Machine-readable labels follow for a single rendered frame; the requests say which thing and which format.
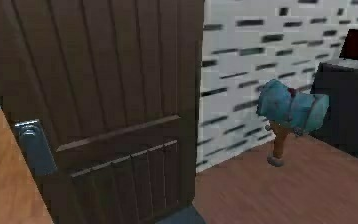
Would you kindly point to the dark brown wooden door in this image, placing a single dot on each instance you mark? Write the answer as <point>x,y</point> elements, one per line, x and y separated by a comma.
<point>103,100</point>

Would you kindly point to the black desk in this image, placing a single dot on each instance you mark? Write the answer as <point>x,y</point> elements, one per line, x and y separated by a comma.
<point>348,110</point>

